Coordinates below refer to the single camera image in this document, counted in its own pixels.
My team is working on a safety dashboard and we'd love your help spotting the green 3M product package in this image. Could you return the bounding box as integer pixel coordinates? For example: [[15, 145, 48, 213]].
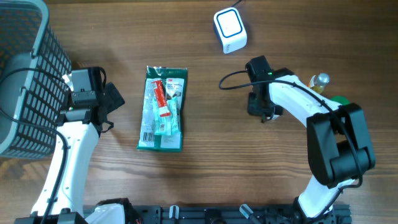
[[137, 66, 188, 152]]

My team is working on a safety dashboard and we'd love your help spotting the white barcode scanner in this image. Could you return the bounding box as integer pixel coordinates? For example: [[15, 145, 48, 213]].
[[213, 7, 248, 54]]

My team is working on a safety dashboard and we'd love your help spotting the green lid white jar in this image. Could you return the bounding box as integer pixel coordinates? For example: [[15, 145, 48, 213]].
[[331, 96, 350, 105]]

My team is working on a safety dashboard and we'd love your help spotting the yellow liquid bottle silver cap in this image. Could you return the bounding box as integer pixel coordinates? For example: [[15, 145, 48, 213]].
[[308, 73, 330, 94]]

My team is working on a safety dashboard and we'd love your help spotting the grey plastic mesh basket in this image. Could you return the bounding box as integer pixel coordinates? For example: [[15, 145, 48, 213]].
[[1, 1, 72, 159]]

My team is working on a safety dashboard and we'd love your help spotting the teal mint candy packet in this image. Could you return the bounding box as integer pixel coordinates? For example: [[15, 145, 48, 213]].
[[152, 97, 181, 136]]

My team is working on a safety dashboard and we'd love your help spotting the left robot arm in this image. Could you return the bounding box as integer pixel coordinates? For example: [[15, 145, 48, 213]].
[[15, 67, 125, 223]]

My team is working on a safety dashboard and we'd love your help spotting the red Kleenex tissue pack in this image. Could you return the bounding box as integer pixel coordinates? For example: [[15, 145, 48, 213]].
[[269, 114, 280, 120]]

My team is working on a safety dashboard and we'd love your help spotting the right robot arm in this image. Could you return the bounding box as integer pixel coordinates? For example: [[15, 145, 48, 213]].
[[245, 56, 376, 223]]

